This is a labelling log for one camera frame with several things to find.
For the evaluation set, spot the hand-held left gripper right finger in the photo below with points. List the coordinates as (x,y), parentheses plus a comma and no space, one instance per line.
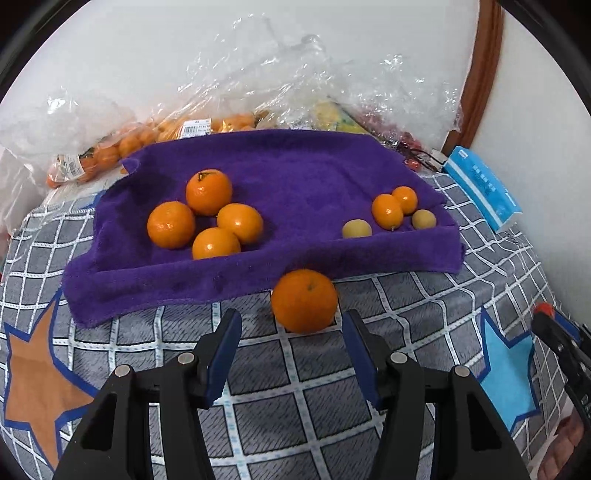
(362,360)

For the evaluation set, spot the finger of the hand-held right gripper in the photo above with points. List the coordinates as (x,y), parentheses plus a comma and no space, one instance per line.
(570,327)
(563,350)

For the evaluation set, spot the orange with green stem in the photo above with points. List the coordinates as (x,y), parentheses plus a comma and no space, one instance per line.
(208,191)

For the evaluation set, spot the blue tissue pack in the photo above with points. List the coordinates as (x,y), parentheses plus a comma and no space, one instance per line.
(485,184)

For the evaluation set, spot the grey checkered star blanket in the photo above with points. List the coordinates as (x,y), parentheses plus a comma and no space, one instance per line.
(300,415)

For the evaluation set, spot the purple towel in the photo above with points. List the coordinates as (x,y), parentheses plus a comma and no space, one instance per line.
(300,161)

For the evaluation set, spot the small orange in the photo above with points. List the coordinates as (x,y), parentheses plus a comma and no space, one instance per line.
(387,210)
(407,198)

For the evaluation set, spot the yellow cherry tomato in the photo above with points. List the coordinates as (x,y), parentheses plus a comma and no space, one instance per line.
(424,218)
(356,228)

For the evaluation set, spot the person's right hand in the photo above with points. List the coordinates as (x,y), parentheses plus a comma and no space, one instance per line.
(558,447)

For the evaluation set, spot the crumpled clear plastic wrap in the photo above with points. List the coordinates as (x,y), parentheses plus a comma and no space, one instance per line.
(277,69)

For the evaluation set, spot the small white box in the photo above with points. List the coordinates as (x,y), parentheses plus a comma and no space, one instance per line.
(436,154)

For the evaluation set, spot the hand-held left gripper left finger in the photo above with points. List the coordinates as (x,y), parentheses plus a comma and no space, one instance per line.
(224,360)

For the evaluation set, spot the clear plastic bag of oranges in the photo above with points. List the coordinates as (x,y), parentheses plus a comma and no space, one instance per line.
(101,152)

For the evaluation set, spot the yellow fruit pack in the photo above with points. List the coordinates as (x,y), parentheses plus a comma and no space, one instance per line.
(332,115)

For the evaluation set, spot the bunch of red cherry tomatoes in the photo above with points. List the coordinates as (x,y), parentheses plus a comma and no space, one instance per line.
(406,143)

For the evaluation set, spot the brown wooden door frame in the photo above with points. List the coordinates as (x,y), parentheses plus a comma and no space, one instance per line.
(485,69)

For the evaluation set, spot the white plastic bag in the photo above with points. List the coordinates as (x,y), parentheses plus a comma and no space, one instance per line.
(14,189)

